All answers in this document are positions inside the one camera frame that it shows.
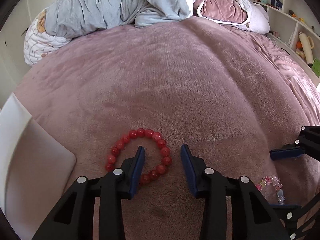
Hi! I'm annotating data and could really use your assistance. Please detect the grey blue duvet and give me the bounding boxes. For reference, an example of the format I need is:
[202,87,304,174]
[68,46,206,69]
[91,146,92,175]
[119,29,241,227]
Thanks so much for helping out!
[44,0,193,39]

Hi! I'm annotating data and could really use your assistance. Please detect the white cartoon print quilt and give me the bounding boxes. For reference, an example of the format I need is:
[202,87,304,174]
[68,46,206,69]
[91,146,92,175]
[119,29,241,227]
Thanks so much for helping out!
[23,9,71,67]

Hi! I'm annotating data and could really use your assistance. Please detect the pink velvet pillow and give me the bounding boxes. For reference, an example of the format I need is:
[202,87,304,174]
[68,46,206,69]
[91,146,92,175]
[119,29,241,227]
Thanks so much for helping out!
[193,0,248,24]

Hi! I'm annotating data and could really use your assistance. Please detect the white lace pillow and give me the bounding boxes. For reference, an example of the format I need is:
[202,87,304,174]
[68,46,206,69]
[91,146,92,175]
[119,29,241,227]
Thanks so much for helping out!
[193,0,270,34]

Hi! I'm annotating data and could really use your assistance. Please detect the red bead bracelet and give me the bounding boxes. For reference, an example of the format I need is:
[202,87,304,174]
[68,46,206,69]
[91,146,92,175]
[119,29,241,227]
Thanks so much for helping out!
[104,127,173,186]

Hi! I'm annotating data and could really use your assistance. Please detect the mauve plush bed blanket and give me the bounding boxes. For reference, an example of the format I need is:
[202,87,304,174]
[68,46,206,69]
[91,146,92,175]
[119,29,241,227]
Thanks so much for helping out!
[15,17,319,239]

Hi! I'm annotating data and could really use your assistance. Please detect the pastel multicolour bead bracelet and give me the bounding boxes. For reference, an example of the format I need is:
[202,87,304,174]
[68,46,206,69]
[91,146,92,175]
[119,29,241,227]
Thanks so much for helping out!
[255,174,286,205]

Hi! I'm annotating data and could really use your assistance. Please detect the white wall shelf unit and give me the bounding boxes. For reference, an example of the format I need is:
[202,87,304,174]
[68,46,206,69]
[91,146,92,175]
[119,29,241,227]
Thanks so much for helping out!
[251,0,319,88]

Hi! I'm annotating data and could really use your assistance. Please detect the white plastic storage box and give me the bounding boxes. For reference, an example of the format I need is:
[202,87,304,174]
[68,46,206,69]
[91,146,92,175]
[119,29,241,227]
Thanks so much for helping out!
[1,94,76,239]

